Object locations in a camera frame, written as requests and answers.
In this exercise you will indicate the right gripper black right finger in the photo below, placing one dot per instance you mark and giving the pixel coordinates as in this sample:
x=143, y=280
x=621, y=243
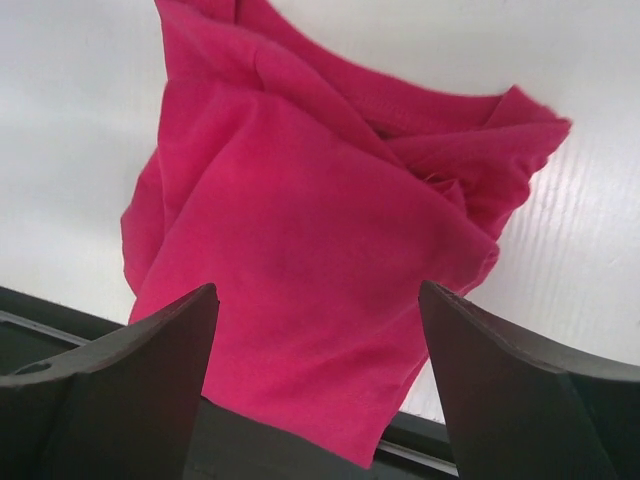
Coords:
x=518, y=405

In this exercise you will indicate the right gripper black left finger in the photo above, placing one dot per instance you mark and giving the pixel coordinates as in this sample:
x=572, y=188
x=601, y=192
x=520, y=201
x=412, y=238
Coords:
x=122, y=406

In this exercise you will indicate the pink t shirt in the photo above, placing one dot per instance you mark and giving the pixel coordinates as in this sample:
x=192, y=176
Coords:
x=317, y=196

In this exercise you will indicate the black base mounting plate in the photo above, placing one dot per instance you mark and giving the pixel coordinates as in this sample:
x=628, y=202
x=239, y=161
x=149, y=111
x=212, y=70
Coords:
x=225, y=445

